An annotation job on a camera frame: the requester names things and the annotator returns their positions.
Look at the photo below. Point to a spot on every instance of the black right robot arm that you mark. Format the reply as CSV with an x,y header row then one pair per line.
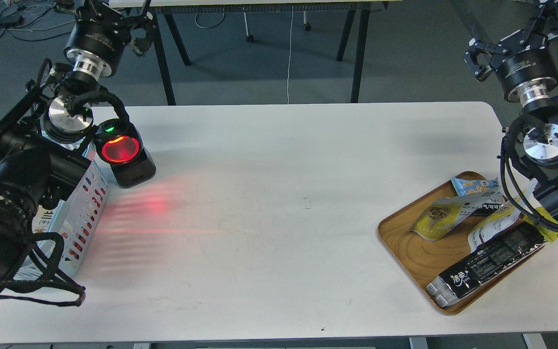
x,y
527,74

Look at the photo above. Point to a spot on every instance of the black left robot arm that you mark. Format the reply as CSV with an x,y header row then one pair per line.
x,y
43,140

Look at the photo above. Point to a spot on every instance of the blue snack packet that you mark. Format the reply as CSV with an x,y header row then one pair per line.
x,y
465,187

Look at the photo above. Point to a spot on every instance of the black long snack package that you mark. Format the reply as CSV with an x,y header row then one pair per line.
x,y
497,255

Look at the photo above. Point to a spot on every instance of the light blue plastic basket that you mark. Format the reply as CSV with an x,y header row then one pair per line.
x,y
76,220

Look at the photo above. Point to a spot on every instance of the snack packets in basket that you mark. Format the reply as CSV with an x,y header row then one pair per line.
x,y
43,222

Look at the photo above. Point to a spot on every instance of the black barcode scanner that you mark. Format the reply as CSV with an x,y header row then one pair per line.
x,y
119,144

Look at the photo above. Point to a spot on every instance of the wooden tray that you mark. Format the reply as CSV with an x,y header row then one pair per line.
x,y
423,260

